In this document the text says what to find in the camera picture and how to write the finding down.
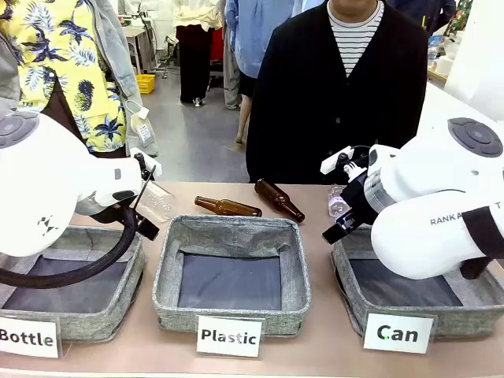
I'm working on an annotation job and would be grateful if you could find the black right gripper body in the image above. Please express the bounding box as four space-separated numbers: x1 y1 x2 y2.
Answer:
340 174 380 228

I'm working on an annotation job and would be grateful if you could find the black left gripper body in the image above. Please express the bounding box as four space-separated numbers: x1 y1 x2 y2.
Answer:
89 202 139 230

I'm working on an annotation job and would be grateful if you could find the pink-label clear plastic bottle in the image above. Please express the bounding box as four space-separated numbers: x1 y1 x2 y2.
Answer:
327 183 352 218

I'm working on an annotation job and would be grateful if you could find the clear unlabelled plastic bottle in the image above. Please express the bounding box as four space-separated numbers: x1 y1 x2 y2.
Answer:
135 181 177 223

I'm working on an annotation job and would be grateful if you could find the brown glass bottle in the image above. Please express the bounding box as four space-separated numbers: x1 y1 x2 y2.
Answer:
254 178 306 224
194 195 263 218

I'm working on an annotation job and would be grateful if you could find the grey fabric basket labelled Plastic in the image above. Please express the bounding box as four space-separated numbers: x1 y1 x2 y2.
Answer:
152 214 312 337

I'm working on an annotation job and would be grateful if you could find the grey fabric basket labelled Bottle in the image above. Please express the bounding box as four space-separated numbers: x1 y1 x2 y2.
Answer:
0 224 147 343

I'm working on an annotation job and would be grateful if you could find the white Can label card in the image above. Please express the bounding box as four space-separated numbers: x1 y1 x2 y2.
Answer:
362 310 438 355

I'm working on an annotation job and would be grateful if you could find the grey fabric basket labelled Can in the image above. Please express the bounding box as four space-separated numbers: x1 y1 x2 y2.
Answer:
329 226 504 339

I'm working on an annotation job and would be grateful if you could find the paper tag on jacket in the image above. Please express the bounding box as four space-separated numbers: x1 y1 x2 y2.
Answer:
132 106 155 149

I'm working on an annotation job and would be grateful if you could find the person in black cardigan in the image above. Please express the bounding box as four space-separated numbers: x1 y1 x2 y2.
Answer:
245 0 431 185

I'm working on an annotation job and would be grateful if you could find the white side table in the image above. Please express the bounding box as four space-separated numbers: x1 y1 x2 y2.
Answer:
417 81 504 139

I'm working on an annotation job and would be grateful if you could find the white Plastic label card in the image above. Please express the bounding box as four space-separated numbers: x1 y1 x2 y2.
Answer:
195 314 265 359

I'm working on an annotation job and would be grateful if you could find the yellow plastic crate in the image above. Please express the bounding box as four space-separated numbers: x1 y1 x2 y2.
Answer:
135 73 157 95

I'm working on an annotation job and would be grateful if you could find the white Bottle label card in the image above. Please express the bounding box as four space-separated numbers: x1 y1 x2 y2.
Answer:
0 316 63 360

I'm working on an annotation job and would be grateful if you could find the person in yellow floral shirt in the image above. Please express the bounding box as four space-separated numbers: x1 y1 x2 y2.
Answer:
0 0 159 159

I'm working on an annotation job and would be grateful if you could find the person in white top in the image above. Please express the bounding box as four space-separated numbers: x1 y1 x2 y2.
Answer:
172 0 224 107

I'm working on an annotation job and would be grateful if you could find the person in blue shirt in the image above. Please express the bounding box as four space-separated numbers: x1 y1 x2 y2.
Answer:
224 0 300 145

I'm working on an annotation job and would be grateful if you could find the white panel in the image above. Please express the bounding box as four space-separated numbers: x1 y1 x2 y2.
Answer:
443 0 504 122

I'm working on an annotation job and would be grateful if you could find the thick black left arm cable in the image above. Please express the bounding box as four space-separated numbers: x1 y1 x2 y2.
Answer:
0 204 139 290

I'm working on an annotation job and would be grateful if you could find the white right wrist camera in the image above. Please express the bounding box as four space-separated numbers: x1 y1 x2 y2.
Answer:
319 145 371 178

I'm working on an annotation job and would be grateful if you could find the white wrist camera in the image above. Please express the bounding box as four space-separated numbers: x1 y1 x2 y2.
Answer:
319 145 371 178
129 147 163 181

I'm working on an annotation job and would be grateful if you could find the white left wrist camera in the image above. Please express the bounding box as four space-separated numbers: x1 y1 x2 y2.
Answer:
129 147 163 181

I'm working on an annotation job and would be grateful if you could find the black right arm cable sleeve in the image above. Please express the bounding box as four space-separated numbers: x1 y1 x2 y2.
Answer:
459 206 504 281

